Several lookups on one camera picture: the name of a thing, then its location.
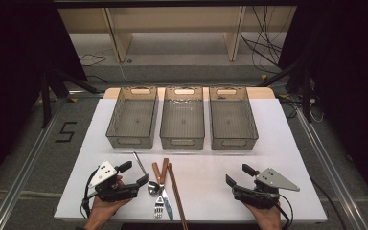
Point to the person's left hand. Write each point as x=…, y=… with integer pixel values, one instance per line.
x=101, y=211

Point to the black metal stand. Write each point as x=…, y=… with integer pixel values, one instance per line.
x=306, y=96
x=46, y=102

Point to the clear grey plastic bin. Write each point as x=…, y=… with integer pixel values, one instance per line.
x=233, y=121
x=131, y=121
x=182, y=121

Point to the short aluminium rail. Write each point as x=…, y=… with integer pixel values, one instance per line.
x=86, y=94

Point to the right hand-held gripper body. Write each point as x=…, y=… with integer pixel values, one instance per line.
x=258, y=195

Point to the person's right hand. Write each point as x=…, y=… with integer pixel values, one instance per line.
x=268, y=218

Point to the light wooden desk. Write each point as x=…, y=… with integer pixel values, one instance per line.
x=172, y=19

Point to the metal spoon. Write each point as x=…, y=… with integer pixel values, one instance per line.
x=152, y=188

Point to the brown wooden chopstick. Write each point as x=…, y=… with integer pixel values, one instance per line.
x=176, y=188
x=173, y=188

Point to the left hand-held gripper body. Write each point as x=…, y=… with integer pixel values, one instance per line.
x=115, y=191

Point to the long aluminium rail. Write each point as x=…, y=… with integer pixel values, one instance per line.
x=329, y=169
x=22, y=179

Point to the dark curtain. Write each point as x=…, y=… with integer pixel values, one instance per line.
x=357, y=80
x=6, y=80

